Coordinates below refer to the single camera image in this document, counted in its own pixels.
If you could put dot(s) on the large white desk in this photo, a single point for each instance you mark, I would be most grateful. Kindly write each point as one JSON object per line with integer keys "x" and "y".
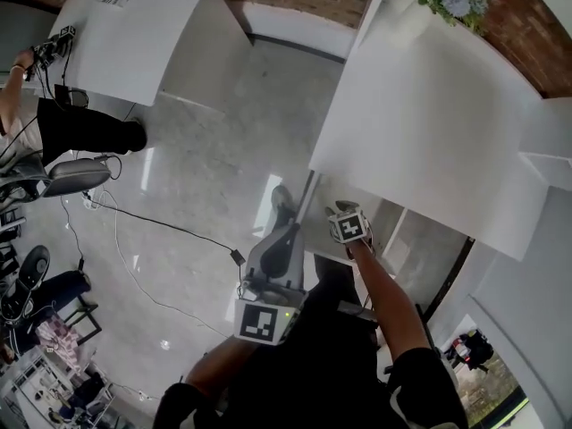
{"x": 429, "y": 119}

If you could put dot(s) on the person's right forearm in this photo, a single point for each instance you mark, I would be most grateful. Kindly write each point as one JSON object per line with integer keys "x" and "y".
{"x": 389, "y": 297}

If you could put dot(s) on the black low stool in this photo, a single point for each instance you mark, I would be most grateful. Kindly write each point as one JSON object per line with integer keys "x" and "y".
{"x": 71, "y": 297}

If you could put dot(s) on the pink checkered cloth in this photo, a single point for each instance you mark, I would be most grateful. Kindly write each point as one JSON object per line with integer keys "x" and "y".
{"x": 58, "y": 338}

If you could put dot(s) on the small white desk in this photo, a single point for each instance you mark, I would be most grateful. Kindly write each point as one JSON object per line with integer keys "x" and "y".
{"x": 129, "y": 38}

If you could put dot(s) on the person's black shirt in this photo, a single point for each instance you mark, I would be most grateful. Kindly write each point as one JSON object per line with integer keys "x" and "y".
{"x": 322, "y": 382}

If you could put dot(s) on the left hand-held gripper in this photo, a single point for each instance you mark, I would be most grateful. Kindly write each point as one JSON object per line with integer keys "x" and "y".
{"x": 272, "y": 280}

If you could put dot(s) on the white power strip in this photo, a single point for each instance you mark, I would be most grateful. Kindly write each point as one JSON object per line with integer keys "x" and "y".
{"x": 88, "y": 200}

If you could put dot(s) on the person's left grey shoe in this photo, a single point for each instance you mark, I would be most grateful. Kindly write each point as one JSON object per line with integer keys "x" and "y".
{"x": 282, "y": 201}

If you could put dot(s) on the grey office chair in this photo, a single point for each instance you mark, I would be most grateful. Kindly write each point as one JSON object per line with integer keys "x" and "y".
{"x": 76, "y": 177}

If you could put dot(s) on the white metal rack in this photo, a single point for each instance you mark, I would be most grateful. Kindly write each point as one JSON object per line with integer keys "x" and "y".
{"x": 44, "y": 396}

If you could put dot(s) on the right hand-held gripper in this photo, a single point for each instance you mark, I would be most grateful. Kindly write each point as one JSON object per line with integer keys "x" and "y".
{"x": 350, "y": 227}

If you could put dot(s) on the person's right grey shoe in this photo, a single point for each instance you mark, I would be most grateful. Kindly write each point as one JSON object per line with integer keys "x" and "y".
{"x": 347, "y": 206}

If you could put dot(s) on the black box device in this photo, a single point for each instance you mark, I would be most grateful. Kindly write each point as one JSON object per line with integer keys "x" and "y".
{"x": 69, "y": 94}

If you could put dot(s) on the person's left forearm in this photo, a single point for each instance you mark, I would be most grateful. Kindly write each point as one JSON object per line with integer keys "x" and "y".
{"x": 223, "y": 360}

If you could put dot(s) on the person's grey shoe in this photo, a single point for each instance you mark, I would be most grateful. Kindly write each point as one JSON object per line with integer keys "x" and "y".
{"x": 282, "y": 201}
{"x": 347, "y": 206}

